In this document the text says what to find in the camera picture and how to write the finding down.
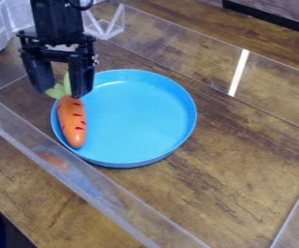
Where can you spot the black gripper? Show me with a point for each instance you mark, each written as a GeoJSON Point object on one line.
{"type": "Point", "coordinates": [58, 40]}

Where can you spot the orange toy carrot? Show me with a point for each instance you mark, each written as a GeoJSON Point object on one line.
{"type": "Point", "coordinates": [72, 113]}

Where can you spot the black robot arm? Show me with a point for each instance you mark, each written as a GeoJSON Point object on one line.
{"type": "Point", "coordinates": [60, 5]}

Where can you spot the blue round tray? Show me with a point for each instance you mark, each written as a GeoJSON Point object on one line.
{"type": "Point", "coordinates": [141, 117]}

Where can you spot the white patterned curtain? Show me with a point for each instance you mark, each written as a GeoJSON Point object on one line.
{"type": "Point", "coordinates": [16, 18]}

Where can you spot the clear acrylic front barrier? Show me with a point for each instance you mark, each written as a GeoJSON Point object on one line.
{"type": "Point", "coordinates": [130, 213]}

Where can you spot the black bar at top right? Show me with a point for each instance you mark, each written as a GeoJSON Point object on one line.
{"type": "Point", "coordinates": [274, 19]}

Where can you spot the clear acrylic corner bracket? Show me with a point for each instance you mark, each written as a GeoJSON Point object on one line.
{"type": "Point", "coordinates": [105, 29]}

